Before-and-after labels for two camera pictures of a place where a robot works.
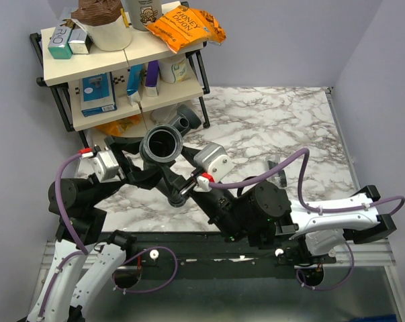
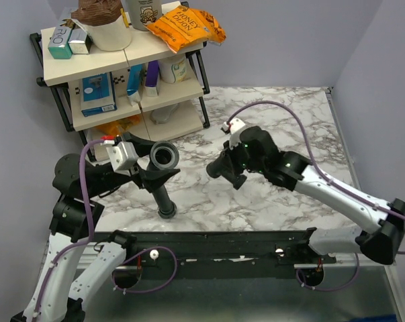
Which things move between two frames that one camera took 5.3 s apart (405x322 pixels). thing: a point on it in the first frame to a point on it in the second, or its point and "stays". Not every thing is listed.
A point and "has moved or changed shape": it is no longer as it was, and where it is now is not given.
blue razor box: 97,94 stays
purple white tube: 152,82 stays
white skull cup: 144,12 stays
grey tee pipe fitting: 163,143 has moved or changed shape
